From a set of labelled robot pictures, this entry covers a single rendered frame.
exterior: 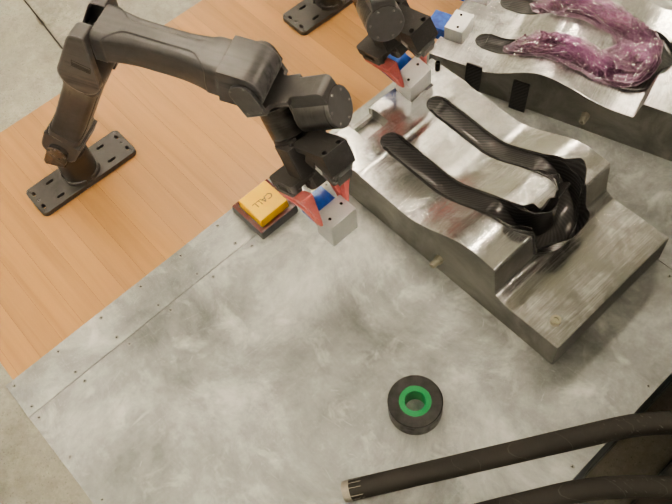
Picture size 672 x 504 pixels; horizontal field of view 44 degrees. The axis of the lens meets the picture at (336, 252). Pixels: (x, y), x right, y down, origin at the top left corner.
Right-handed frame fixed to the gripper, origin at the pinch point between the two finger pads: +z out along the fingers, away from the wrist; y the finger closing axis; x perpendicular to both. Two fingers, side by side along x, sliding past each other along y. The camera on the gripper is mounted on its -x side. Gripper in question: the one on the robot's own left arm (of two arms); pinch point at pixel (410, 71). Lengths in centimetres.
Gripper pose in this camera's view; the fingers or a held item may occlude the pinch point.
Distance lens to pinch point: 140.0
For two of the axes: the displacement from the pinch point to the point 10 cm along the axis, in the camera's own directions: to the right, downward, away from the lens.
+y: 7.1, -7.0, 1.1
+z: 4.3, 5.4, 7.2
